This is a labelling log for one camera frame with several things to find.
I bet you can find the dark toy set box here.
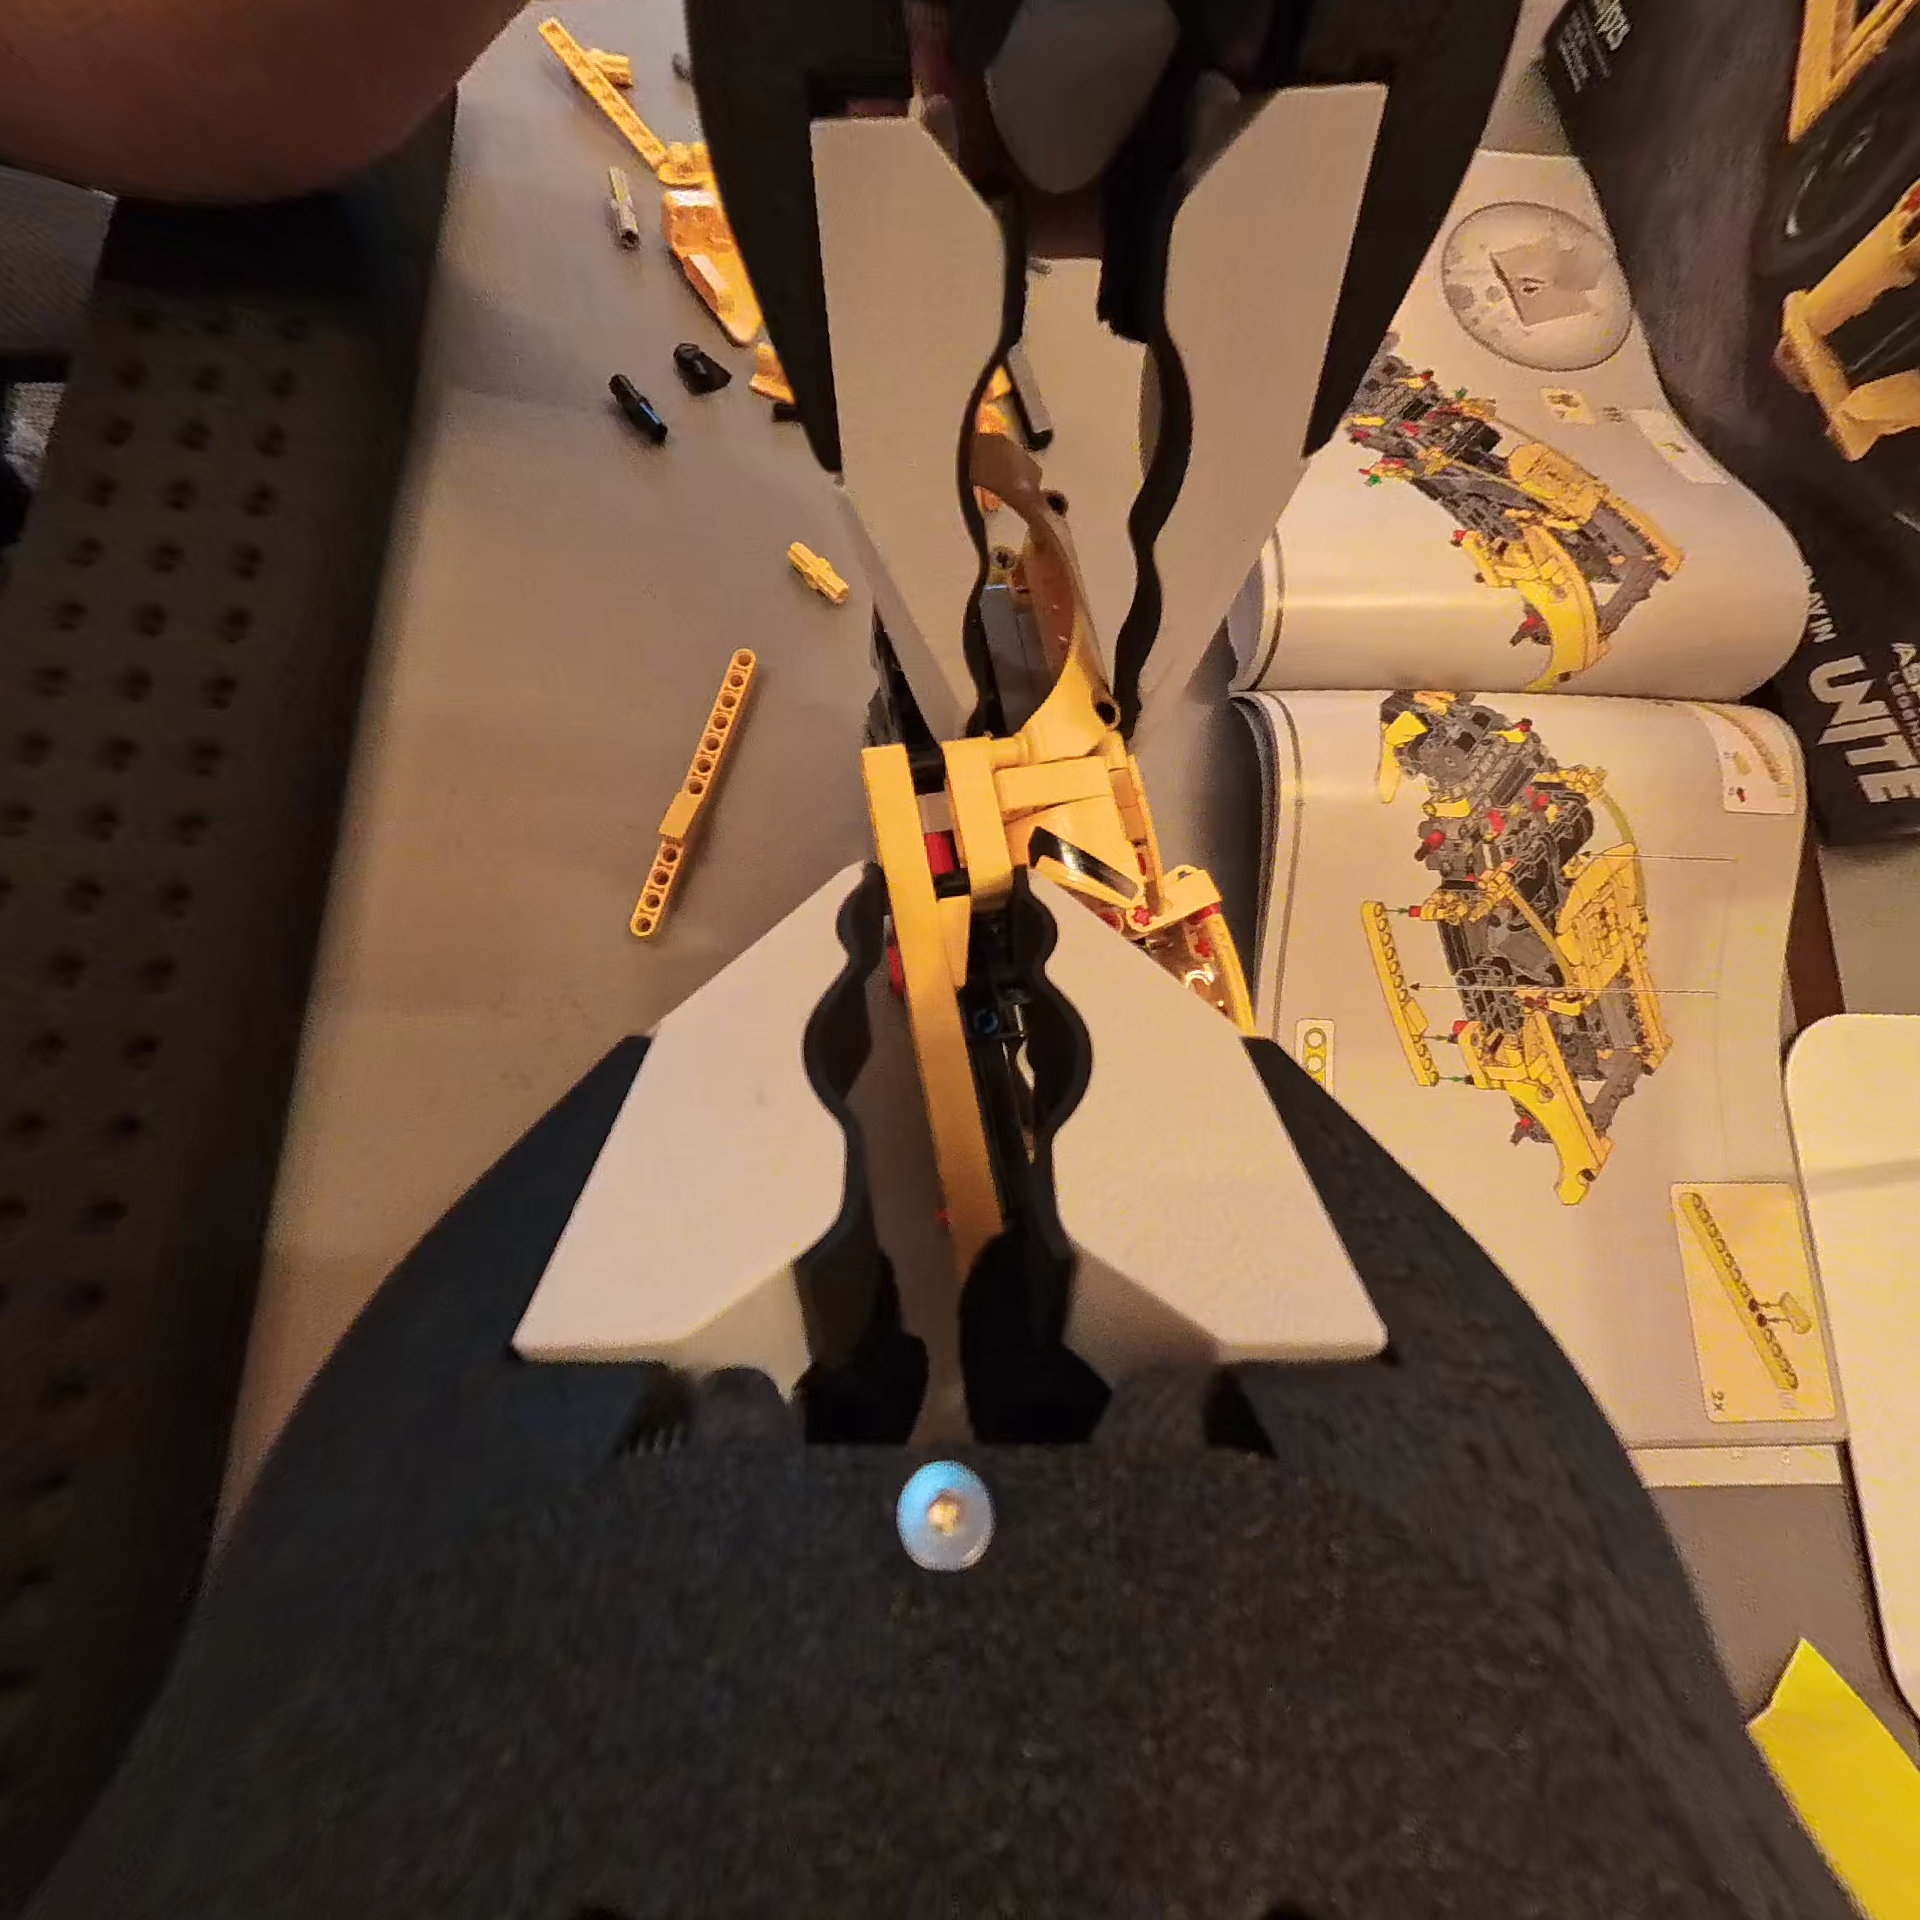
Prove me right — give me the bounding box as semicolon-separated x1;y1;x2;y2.
1537;0;1920;844

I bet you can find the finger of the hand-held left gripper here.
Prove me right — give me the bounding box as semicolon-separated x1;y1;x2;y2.
806;120;1039;735
1102;83;1393;735

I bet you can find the long yellow perforated beam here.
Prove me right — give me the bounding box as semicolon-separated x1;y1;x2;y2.
629;648;759;944
538;16;670;172

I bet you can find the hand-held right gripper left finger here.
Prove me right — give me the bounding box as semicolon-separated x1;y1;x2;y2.
511;862;919;1447

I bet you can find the open instruction booklet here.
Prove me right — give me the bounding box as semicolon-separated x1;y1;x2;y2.
1228;150;1850;1486

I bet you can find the black perforated chair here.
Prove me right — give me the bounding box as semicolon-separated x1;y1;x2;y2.
0;196;453;1920

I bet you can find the yellow sticky note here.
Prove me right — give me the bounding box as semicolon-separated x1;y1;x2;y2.
1746;1638;1920;1920

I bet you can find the pile of yellow brick parts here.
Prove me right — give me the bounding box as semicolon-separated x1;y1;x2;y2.
660;143;796;407

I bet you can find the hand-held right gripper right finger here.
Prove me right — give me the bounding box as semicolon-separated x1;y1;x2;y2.
961;867;1393;1447

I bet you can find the grey desk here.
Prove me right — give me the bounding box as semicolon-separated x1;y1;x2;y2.
218;0;1920;1727

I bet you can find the white stand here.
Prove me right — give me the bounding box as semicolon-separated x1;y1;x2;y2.
1783;1012;1920;1717

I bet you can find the yellow brick car model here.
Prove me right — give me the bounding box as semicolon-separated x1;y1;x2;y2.
859;393;1260;1277

